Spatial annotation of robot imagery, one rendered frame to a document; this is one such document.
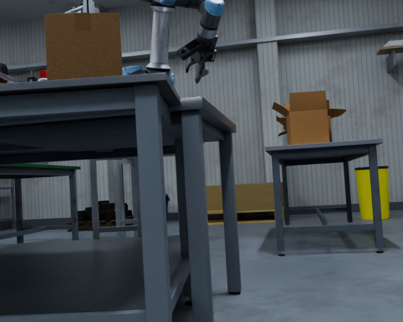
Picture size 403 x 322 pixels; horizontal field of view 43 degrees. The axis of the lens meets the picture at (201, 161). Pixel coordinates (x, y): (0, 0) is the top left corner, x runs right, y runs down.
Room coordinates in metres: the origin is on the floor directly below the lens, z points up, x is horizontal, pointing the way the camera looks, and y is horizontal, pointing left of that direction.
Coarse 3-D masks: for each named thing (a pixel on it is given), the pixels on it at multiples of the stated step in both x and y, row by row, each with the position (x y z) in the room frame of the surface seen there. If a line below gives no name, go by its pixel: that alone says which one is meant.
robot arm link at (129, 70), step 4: (124, 68) 2.31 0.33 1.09; (128, 68) 2.30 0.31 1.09; (132, 68) 2.31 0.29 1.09; (136, 68) 2.32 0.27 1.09; (140, 68) 2.33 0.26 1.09; (124, 72) 2.31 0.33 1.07; (128, 72) 2.30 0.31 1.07; (132, 72) 2.30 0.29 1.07; (136, 72) 2.32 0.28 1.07; (140, 72) 2.33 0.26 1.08; (144, 72) 2.35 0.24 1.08
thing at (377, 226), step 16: (304, 144) 3.54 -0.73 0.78; (320, 144) 3.52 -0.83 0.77; (336, 144) 3.50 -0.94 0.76; (352, 144) 3.48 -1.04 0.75; (368, 144) 3.50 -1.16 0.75; (272, 160) 3.62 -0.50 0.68; (288, 160) 5.65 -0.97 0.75; (304, 160) 5.61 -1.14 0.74; (320, 160) 5.58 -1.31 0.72; (336, 160) 5.55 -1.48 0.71; (288, 208) 5.64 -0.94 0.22; (320, 208) 5.59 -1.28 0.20; (336, 208) 5.56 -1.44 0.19; (288, 224) 5.65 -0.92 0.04; (352, 224) 3.55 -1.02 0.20; (368, 224) 3.51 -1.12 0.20
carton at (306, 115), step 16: (304, 96) 3.58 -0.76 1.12; (320, 96) 3.57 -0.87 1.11; (288, 112) 3.66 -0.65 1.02; (304, 112) 3.60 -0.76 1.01; (320, 112) 3.59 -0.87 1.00; (336, 112) 3.74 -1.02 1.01; (288, 128) 3.75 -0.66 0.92; (304, 128) 3.60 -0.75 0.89; (320, 128) 3.59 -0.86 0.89; (288, 144) 3.84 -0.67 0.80
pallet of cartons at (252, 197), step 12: (216, 192) 7.19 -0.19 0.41; (240, 192) 6.62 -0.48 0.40; (252, 192) 6.59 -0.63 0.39; (264, 192) 6.56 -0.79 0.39; (216, 204) 7.19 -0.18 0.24; (240, 204) 6.62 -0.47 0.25; (252, 204) 6.59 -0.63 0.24; (264, 204) 6.56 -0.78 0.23; (240, 216) 7.10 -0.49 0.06; (264, 216) 7.38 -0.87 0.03
